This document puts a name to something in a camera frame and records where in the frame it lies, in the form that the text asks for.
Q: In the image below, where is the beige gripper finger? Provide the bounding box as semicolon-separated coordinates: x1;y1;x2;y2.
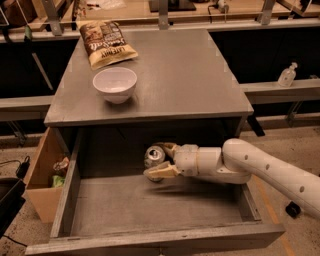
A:
143;161;180;179
156;142;180;158

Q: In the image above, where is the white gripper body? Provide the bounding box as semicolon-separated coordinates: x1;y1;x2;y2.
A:
173;144;222;176

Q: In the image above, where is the silver 7up soda can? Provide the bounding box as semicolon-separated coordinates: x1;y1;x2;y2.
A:
143;145;166;182

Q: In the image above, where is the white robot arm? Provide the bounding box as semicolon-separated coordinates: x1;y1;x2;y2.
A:
144;138;320;218

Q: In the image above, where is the grey open top drawer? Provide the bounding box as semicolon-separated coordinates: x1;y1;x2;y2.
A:
26;128;285;256

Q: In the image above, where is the grey wooden cabinet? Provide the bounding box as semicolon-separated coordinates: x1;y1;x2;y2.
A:
45;29;253;137

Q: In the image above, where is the white ceramic bowl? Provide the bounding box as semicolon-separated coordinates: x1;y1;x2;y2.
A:
93;67;137;104

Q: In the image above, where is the crumpled snack wrapper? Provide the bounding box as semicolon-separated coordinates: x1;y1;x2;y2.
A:
53;157;69;176

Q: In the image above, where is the green wrapper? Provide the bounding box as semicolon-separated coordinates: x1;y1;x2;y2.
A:
52;175;65;188

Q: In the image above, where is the cardboard box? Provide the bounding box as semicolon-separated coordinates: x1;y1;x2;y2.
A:
26;128;69;223

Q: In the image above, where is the brown chip bag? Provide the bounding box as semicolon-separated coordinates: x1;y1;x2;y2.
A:
80;21;138;70

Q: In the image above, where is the clear sanitizer pump bottle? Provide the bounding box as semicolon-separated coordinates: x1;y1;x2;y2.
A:
278;62;298;87

